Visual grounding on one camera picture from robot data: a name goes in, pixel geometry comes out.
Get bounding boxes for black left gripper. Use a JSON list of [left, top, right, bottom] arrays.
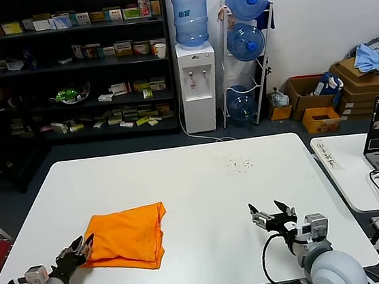
[[48, 232, 99, 283]]

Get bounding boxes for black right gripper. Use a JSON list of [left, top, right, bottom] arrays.
[[247, 198, 300, 245]]

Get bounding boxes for orange t-shirt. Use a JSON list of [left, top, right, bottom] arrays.
[[76, 201, 174, 278]]

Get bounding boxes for white side table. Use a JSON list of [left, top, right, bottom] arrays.
[[309, 130, 379, 283]]

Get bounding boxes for orange cardboard box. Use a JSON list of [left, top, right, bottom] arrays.
[[300, 104, 343, 136]]

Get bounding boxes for small yellow cardboard box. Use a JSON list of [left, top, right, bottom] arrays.
[[267, 101, 294, 122]]

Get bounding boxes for knotted grey plastic bag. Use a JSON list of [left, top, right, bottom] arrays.
[[268, 85, 292, 110]]

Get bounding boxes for open brown cardboard box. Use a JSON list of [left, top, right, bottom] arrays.
[[284, 72, 339, 124]]

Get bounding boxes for white green edged box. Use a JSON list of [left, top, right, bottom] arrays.
[[49, 121, 69, 136]]

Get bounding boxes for white water dispenser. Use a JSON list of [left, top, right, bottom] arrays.
[[174, 40, 224, 135]]

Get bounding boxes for brown cardboard box stack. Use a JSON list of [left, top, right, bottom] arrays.
[[334, 84, 379, 123]]

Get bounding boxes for blue white plastic bag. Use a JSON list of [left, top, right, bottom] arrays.
[[310, 70, 346, 99]]

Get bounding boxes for large flat cardboard box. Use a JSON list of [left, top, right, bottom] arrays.
[[327, 54, 379, 94]]

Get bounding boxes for green fruit bowl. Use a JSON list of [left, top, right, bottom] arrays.
[[46, 80, 93, 107]]

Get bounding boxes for white metal jug rack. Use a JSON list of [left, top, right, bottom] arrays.
[[209, 0, 288, 129]]

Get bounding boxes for black shelving unit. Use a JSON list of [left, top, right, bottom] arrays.
[[0, 0, 181, 155]]

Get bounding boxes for yellow red white box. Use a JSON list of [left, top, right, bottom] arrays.
[[148, 76, 167, 92]]

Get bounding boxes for light blue garment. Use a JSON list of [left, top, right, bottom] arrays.
[[351, 42, 379, 75]]

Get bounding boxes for white open box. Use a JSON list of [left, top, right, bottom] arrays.
[[5, 58, 25, 72]]

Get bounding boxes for blue plastic bottle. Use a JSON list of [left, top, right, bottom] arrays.
[[21, 48, 37, 71]]

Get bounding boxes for red orange box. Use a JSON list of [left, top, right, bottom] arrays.
[[82, 44, 101, 61]]

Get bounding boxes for dark blue hanging cloth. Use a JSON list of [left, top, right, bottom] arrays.
[[253, 0, 278, 32]]

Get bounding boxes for white paper cup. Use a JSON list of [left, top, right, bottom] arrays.
[[153, 42, 168, 60]]

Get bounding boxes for cream red striped box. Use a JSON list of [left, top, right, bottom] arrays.
[[112, 40, 134, 58]]

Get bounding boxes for tan hanging cloth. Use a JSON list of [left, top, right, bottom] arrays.
[[215, 1, 235, 31]]

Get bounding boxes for orange white box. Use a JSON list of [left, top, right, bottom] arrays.
[[148, 37, 167, 55]]

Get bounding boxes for blue water jug on dispenser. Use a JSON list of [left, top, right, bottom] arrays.
[[171, 0, 214, 51]]

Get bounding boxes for white medicine box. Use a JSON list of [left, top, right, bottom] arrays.
[[31, 18, 52, 32]]

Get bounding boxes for blue white box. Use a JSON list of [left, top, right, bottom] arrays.
[[51, 14, 71, 31]]

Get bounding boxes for yellow medicine box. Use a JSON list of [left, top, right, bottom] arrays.
[[0, 20, 23, 36]]

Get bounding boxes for flat yellow box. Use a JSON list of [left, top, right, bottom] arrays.
[[88, 10, 106, 24]]

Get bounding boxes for orange medicine box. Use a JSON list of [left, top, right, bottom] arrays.
[[150, 0, 163, 17]]

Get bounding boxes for green medicine box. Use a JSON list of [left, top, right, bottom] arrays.
[[121, 6, 143, 21]]

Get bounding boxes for tall pink box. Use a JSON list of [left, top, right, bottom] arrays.
[[136, 0, 152, 19]]

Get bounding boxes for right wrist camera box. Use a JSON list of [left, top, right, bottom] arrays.
[[284, 212, 332, 247]]

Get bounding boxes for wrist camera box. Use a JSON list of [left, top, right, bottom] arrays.
[[23, 264, 50, 284], [284, 212, 332, 247]]

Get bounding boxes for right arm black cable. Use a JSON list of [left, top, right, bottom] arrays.
[[259, 231, 297, 284]]

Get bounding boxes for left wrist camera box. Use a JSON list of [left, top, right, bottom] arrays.
[[23, 264, 50, 284]]

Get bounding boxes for white dispenser power cord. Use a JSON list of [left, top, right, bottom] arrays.
[[177, 89, 237, 148]]

